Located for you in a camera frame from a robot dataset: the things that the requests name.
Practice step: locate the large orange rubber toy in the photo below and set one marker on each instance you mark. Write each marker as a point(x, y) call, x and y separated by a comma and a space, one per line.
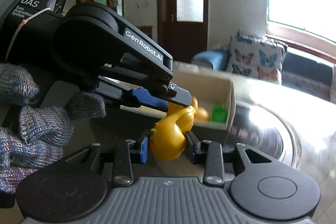
point(202, 115)

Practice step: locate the grey knitted gloved hand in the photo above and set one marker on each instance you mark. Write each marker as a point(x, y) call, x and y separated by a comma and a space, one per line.
point(41, 133)

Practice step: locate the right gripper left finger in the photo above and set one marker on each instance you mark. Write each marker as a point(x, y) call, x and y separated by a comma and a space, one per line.
point(123, 155)

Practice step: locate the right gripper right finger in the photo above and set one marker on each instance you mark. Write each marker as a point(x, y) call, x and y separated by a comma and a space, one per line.
point(211, 155)

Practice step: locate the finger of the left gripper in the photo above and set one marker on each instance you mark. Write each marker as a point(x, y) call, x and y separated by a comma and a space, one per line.
point(123, 96)
point(178, 96)

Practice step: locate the green toy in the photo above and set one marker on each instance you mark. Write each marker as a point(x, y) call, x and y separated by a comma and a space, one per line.
point(219, 114)

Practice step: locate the blue sofa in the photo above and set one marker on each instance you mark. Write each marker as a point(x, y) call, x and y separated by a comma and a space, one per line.
point(296, 69)

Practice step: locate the butterfly print pillow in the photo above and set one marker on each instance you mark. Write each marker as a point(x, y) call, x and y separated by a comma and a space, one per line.
point(257, 57)

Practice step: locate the dark cardboard box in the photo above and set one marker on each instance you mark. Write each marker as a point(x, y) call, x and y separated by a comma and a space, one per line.
point(211, 88)

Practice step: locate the black induction cooktop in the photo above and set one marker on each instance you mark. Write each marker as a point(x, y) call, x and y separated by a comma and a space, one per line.
point(266, 131)

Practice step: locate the brown wooden door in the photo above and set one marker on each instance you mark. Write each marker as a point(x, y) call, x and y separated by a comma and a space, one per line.
point(183, 27)

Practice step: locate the small orange rubber toy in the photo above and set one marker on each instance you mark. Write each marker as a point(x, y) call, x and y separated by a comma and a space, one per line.
point(167, 137)

